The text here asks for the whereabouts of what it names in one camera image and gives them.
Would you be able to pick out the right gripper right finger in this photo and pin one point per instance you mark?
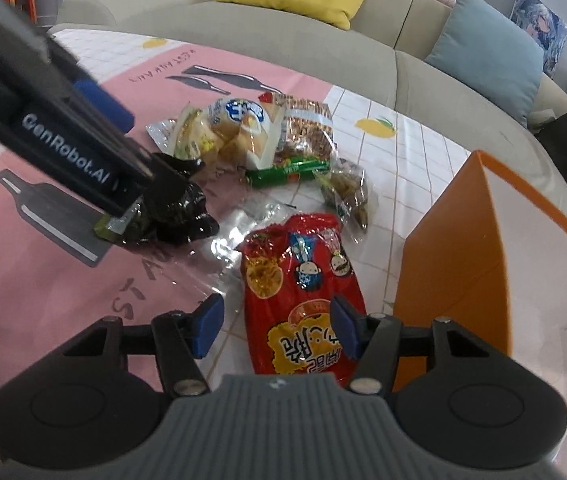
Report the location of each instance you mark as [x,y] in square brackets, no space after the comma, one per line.
[371,341]

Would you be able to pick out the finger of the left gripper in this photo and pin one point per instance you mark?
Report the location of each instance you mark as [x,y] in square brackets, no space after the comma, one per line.
[169,169]
[113,110]

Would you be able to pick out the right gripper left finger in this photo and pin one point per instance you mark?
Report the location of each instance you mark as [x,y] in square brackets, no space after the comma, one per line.
[181,339]

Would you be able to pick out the black seaweed snack packet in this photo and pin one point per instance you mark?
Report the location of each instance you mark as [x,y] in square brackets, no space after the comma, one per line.
[174,214]

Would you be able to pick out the bread bun packet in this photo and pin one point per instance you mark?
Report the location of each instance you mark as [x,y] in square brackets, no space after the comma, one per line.
[233,132]

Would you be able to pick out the clear packet of white balls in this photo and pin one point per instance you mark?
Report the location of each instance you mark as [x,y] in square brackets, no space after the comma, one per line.
[215,263]

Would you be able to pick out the red snack bag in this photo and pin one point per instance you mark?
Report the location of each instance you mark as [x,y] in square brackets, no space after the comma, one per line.
[291,271]

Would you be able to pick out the green sausage stick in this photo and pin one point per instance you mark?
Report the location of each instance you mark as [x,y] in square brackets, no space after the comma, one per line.
[290,170]

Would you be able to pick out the peanut snack packet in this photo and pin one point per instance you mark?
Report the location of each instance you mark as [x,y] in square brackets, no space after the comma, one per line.
[306,128]

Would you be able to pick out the clear packet of brown nuts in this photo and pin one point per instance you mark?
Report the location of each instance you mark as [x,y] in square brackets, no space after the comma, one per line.
[347,189]

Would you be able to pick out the white gluten stick packet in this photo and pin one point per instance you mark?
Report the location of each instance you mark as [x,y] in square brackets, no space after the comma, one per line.
[163,134]

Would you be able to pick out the orange cardboard box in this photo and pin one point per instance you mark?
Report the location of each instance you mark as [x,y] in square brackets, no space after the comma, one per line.
[491,254]

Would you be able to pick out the pink white lemon tablecloth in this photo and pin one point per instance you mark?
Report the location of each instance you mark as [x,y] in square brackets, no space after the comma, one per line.
[96,222]

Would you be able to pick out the beige fabric sofa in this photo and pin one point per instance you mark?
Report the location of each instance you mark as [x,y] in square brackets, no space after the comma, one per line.
[382,56]

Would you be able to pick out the light blue cushion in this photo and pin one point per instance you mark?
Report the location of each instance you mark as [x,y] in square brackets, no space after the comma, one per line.
[488,53]

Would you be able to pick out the anime print cushion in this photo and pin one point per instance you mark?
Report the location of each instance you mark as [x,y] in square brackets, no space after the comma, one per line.
[547,28]

